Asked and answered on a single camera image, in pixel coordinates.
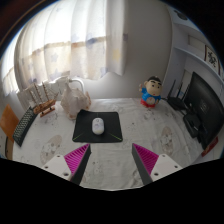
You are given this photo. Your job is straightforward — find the black box device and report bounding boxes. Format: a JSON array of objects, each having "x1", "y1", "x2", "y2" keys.
[{"x1": 182, "y1": 113, "x2": 203, "y2": 138}]

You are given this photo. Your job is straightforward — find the white printed tablecloth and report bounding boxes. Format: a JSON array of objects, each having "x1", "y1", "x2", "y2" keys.
[{"x1": 12, "y1": 97, "x2": 214, "y2": 191}]

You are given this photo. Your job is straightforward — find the white wall shelf unit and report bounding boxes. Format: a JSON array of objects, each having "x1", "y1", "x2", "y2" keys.
[{"x1": 166, "y1": 0, "x2": 224, "y2": 101}]

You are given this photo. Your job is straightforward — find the wooden model sailing ship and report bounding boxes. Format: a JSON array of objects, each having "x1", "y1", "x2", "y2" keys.
[{"x1": 24, "y1": 81, "x2": 58, "y2": 118}]

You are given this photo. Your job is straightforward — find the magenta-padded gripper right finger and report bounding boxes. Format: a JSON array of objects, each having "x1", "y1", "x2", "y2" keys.
[{"x1": 131, "y1": 143, "x2": 183, "y2": 185}]

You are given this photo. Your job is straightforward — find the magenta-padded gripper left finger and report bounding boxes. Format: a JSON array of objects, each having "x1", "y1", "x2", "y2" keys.
[{"x1": 42, "y1": 143, "x2": 92, "y2": 185}]

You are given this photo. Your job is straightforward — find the cartoon boy figurine blue shirt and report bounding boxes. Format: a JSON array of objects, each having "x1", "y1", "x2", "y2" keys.
[{"x1": 138, "y1": 75, "x2": 164, "y2": 109}]

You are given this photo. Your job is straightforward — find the white star-print curtain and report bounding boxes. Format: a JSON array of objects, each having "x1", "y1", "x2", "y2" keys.
[{"x1": 3, "y1": 0, "x2": 129, "y2": 98}]

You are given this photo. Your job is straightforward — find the black router with antennas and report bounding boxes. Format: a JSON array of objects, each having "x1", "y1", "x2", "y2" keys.
[{"x1": 166, "y1": 79, "x2": 189, "y2": 111}]

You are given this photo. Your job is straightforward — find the black computer monitor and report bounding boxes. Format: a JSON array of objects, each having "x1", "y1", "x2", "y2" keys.
[{"x1": 183, "y1": 71, "x2": 224, "y2": 149}]

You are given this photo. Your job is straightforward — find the red flat book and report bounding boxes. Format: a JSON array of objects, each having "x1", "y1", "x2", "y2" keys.
[{"x1": 200, "y1": 136, "x2": 219, "y2": 158}]

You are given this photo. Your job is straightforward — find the black mouse pad green lines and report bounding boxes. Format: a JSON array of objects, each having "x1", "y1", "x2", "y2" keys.
[{"x1": 72, "y1": 109, "x2": 124, "y2": 144}]

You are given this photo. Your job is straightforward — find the large white conch shell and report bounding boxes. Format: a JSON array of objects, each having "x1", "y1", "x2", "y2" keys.
[{"x1": 59, "y1": 77, "x2": 92, "y2": 120}]

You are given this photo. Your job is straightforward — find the white cartoon-print computer mouse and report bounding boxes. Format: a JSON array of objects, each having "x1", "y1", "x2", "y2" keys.
[{"x1": 91, "y1": 117, "x2": 106, "y2": 136}]

